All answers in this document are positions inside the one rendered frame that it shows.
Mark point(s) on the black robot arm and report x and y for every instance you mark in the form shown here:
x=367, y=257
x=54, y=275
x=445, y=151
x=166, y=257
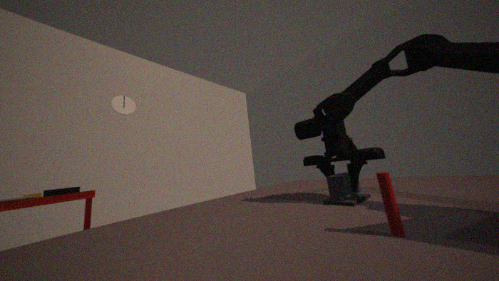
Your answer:
x=422, y=53

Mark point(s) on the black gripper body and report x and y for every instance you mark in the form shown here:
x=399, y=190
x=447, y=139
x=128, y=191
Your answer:
x=336, y=143

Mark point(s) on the red peg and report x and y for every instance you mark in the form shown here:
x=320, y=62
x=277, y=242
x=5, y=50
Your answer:
x=390, y=205

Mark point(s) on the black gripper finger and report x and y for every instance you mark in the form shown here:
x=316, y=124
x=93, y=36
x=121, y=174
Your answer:
x=327, y=169
x=353, y=171

